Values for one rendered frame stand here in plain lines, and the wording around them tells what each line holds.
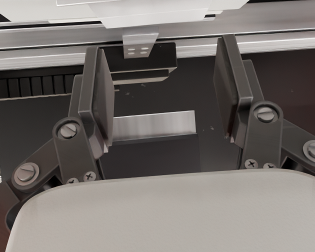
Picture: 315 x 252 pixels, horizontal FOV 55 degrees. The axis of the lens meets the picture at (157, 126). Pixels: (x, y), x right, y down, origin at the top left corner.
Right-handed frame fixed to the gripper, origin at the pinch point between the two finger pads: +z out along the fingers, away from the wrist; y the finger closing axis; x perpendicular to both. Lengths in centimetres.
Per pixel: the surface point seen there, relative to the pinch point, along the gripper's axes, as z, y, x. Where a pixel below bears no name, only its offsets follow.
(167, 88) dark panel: 42, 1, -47
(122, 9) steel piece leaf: 9.9, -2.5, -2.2
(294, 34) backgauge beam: 31.8, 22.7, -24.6
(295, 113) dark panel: 38, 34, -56
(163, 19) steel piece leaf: 12.2, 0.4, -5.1
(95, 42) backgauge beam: 29.5, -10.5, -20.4
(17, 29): 12.2, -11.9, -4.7
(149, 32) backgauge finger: 14.6, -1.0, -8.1
